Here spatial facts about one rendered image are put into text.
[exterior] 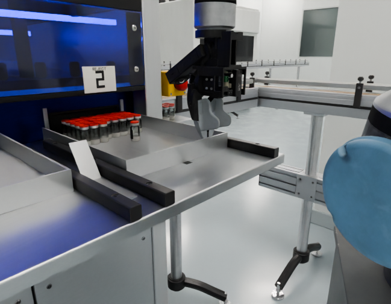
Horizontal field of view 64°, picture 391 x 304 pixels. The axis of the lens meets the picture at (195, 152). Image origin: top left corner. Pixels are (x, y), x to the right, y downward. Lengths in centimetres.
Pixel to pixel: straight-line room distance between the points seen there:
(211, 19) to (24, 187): 39
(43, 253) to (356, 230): 31
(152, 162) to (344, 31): 163
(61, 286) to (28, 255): 54
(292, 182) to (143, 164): 111
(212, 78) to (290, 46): 892
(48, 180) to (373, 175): 39
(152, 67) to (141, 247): 54
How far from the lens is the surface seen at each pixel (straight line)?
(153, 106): 89
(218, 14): 57
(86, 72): 77
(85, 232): 39
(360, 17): 200
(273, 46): 971
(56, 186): 49
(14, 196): 47
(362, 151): 28
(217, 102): 63
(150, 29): 89
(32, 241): 40
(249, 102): 145
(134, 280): 106
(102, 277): 97
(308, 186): 152
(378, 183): 28
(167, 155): 56
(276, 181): 159
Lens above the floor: 107
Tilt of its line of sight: 17 degrees down
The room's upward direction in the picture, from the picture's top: straight up
